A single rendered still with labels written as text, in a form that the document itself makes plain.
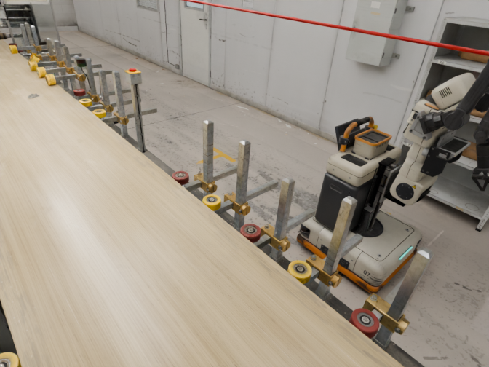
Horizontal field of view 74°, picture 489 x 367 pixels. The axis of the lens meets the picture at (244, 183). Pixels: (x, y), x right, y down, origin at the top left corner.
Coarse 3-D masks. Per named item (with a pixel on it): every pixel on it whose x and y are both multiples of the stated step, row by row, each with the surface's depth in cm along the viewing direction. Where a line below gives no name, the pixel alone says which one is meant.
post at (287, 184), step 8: (288, 184) 119; (280, 192) 124; (288, 192) 121; (280, 200) 125; (288, 200) 124; (280, 208) 127; (288, 208) 127; (280, 216) 128; (288, 216) 129; (280, 224) 130; (280, 232) 131; (272, 248) 139; (280, 256) 141
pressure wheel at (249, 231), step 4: (244, 224) 128; (248, 224) 128; (252, 224) 128; (244, 228) 126; (248, 228) 127; (252, 228) 126; (256, 228) 127; (240, 232) 126; (244, 232) 124; (248, 232) 125; (252, 232) 125; (256, 232) 125; (260, 232) 125; (244, 236) 123; (248, 236) 123; (252, 236) 123; (256, 236) 123; (260, 236) 126; (252, 240) 124; (256, 240) 125
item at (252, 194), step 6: (258, 186) 162; (264, 186) 163; (270, 186) 164; (276, 186) 168; (252, 192) 158; (258, 192) 160; (264, 192) 163; (246, 198) 155; (252, 198) 158; (222, 204) 148; (228, 204) 149; (216, 210) 144; (222, 210) 147
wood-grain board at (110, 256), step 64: (0, 64) 297; (0, 128) 187; (64, 128) 192; (0, 192) 137; (64, 192) 139; (128, 192) 142; (0, 256) 107; (64, 256) 109; (128, 256) 111; (192, 256) 113; (256, 256) 115; (64, 320) 90; (128, 320) 91; (192, 320) 92; (256, 320) 94; (320, 320) 95
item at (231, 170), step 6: (228, 168) 179; (234, 168) 179; (216, 174) 173; (222, 174) 174; (228, 174) 177; (198, 180) 167; (216, 180) 173; (186, 186) 161; (192, 186) 163; (198, 186) 166
